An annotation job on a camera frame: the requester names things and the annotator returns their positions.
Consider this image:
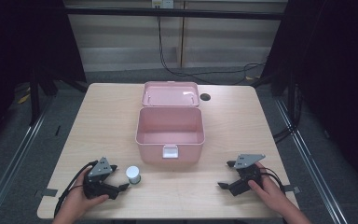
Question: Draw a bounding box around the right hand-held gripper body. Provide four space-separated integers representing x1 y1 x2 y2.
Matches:
227 153 267 198

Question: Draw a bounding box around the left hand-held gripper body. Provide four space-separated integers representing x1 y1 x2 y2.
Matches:
83 156 121 201

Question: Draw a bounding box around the small white bottle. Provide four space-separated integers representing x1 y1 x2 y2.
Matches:
125 165 142 185

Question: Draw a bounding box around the pink plastic storage box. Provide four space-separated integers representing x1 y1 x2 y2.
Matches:
134 80 207 166

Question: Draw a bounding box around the person's right hand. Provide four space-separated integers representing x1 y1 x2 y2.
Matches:
247 161 289 213

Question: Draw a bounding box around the person's left hand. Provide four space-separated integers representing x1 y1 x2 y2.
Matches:
62 168 110 218

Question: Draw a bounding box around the grey tape strip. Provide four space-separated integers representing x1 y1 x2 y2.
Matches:
34 188 59 198
283 185 302 194

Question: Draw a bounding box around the yellow floor tape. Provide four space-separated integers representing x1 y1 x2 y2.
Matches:
17 92 32 105

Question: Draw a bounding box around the black curtain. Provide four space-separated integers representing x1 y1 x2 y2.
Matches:
262 0 358 195
0 0 88 157

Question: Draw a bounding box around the black horizontal bar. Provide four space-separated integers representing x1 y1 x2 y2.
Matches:
64 7 285 21

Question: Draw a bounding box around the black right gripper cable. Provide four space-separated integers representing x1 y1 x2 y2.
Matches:
258 166 287 195

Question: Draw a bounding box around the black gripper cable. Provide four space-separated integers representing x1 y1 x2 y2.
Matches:
53 160 99 218
258 166 287 195

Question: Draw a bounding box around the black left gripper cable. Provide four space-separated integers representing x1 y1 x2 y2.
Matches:
53 160 99 218

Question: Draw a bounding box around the metal floor rail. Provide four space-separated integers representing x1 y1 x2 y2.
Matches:
274 98 351 224
0 96 55 224

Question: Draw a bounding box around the long black wall cable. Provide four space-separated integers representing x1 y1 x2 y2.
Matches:
157 15 267 86

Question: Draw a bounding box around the white wall socket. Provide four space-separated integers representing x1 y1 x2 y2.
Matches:
151 0 175 9

